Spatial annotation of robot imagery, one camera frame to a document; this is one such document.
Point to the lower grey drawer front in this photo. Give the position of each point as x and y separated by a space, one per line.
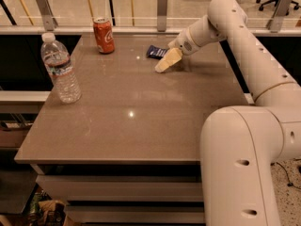
135 214

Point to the black pole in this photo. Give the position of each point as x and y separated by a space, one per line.
111 5

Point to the upper grey drawer front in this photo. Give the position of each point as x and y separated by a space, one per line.
119 189

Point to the left yellow pole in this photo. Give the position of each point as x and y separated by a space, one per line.
26 10

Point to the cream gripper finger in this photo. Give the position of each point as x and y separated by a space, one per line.
171 57

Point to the blue rxbar blueberry wrapper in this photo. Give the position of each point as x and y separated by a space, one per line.
156 52

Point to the brown paper bag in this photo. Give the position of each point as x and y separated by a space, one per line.
52 213

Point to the green can under table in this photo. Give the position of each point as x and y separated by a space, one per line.
34 208

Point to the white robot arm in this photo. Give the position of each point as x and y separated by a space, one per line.
238 144

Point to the orange soda can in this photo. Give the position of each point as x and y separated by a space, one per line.
103 35

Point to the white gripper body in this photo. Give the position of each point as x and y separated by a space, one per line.
183 42

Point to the left metal railing bracket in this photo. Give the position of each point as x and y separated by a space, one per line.
47 16

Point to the right yellow pole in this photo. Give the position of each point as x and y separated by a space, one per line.
133 12

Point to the clear plastic water bottle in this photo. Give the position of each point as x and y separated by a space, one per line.
57 61

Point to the right metal railing bracket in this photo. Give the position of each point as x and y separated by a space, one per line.
276 21

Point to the middle metal railing bracket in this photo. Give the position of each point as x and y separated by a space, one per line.
161 15

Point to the grey drawer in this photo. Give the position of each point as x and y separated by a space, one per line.
119 189
135 214

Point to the metal railing bracket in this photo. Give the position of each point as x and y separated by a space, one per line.
47 16
161 15
276 21

